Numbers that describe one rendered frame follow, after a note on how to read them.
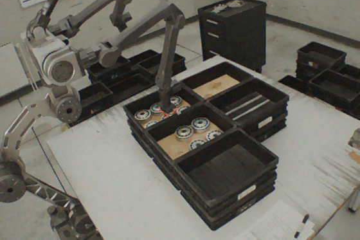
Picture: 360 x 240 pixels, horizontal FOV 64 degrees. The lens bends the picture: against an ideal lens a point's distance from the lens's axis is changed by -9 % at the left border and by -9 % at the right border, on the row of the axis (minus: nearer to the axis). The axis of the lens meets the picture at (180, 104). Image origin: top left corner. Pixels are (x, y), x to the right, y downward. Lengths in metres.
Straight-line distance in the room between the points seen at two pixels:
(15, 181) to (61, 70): 0.71
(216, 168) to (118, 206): 0.54
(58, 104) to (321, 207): 1.37
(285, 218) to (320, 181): 0.30
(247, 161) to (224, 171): 0.13
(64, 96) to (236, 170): 0.92
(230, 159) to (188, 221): 0.36
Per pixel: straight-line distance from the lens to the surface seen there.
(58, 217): 2.32
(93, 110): 2.72
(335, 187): 1.69
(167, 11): 1.41
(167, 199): 1.61
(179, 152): 1.64
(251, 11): 3.35
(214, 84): 2.13
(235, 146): 1.65
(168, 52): 1.54
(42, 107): 1.71
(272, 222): 1.51
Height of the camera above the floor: 1.97
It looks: 35 degrees down
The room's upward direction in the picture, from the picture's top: 9 degrees counter-clockwise
